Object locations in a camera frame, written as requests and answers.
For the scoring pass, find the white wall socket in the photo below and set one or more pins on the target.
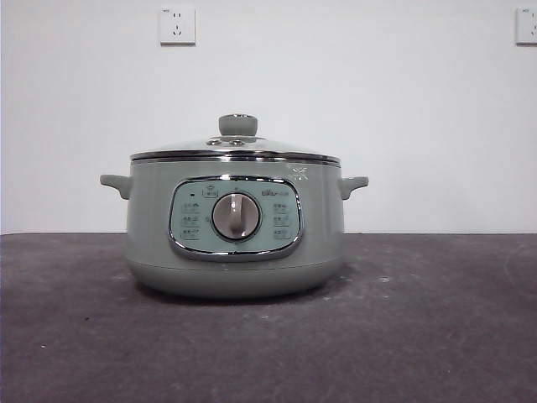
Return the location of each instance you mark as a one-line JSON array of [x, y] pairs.
[[528, 26], [177, 26]]

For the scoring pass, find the glass lid with green knob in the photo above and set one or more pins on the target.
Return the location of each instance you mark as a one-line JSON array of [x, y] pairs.
[[238, 124]]

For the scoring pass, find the pale green electric pot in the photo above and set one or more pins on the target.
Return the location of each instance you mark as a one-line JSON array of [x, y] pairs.
[[151, 235]]

